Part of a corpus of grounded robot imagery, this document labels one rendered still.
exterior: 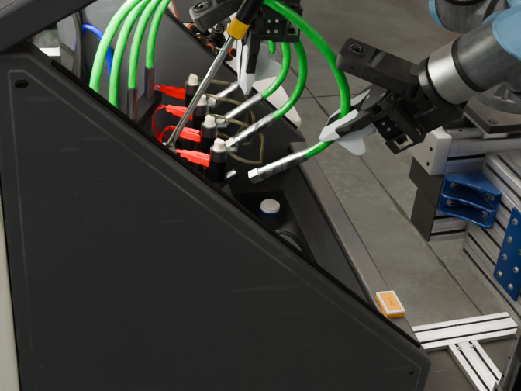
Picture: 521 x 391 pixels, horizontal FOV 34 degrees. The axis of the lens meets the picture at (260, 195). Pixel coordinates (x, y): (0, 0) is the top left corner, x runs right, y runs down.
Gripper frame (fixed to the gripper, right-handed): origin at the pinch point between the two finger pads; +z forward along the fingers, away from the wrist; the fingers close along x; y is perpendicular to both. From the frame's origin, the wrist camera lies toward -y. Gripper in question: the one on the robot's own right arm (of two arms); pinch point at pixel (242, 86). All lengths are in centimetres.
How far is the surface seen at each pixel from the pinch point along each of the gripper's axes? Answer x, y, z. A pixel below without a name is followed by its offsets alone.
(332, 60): -13.9, 8.7, -10.3
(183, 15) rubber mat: 93, 7, 25
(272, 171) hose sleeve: -11.5, 2.7, 8.4
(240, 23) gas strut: -32.8, -9.4, -23.4
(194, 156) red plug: 1.9, -6.4, 13.3
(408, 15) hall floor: 338, 190, 121
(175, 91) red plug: 25.5, -5.9, 13.3
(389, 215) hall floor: 134, 99, 122
